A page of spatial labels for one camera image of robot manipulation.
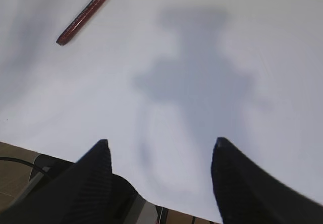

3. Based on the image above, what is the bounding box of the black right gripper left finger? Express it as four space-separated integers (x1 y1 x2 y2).
1 139 113 223

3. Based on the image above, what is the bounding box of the red glitter pen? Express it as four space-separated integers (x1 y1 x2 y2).
56 0 106 46

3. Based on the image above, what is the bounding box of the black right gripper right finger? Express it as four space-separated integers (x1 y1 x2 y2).
210 137 322 223

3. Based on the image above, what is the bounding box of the black cable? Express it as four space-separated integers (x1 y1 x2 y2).
0 156 53 179

